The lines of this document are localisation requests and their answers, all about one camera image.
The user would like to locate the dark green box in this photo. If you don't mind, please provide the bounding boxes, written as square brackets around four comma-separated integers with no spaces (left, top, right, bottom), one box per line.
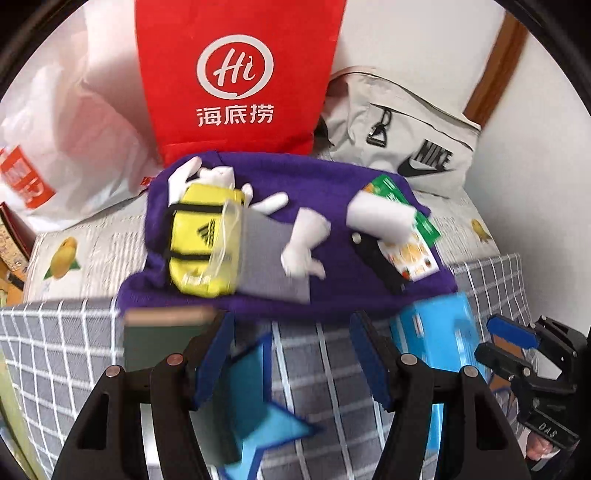
[124,307,218,372]

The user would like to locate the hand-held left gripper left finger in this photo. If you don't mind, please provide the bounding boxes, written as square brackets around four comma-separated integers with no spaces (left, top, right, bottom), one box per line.
[52,310,236,480]

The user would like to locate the brown wooden frame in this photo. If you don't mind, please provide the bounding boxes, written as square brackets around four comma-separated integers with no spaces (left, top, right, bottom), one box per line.
[464,11,527,127]

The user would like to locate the purple fleece cloth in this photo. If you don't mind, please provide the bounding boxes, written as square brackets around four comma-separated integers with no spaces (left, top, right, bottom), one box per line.
[116,150,459,321]

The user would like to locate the red paper bag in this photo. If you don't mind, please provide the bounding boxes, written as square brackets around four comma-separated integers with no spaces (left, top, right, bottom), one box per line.
[134,0,348,168]

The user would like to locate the grey cloth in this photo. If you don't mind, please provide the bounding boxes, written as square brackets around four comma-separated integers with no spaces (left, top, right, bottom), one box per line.
[235,216,315,305]

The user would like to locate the white foam block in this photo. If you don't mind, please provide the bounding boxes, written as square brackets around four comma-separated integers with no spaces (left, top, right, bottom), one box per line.
[345,193,417,244]

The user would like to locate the food print snack packet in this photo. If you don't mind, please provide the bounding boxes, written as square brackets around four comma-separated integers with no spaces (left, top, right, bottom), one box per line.
[379,228,440,281]

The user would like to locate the person's right hand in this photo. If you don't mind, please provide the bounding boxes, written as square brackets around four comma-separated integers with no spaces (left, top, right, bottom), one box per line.
[525,436,556,463]

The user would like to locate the patterned box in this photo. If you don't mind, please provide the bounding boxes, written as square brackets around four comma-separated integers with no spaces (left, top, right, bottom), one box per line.
[0,200,35,278]

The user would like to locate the yellow small bag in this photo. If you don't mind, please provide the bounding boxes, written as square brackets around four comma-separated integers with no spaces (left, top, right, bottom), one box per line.
[164,182,247,296]

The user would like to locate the white plastic bag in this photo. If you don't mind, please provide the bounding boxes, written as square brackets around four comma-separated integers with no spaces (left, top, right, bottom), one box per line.
[0,28,162,232]

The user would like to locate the green card packet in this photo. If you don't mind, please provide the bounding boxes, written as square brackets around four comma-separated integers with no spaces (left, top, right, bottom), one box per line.
[362,174,441,243]

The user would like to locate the grey checked blanket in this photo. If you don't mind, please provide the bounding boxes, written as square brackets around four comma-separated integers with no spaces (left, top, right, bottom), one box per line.
[0,254,529,480]

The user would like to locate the white sock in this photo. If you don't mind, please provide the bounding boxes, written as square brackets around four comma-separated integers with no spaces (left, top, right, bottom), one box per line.
[281,208,333,280]

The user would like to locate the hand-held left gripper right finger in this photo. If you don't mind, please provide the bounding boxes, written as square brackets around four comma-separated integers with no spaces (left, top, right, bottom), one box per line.
[349,311,529,480]

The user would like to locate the grey Nike backpack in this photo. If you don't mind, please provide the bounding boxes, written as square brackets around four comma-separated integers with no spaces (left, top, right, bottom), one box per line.
[316,65,482,200]

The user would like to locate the blue tissue pack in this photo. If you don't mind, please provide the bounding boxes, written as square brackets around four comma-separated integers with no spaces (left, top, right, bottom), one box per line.
[390,292,492,455]

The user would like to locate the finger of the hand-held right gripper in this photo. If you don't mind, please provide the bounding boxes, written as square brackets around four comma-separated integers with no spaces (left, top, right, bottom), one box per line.
[487,315,541,350]
[475,342,535,385]

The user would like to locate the white and mint socks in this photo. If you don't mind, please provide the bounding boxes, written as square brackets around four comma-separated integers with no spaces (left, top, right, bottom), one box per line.
[166,156,289,217]

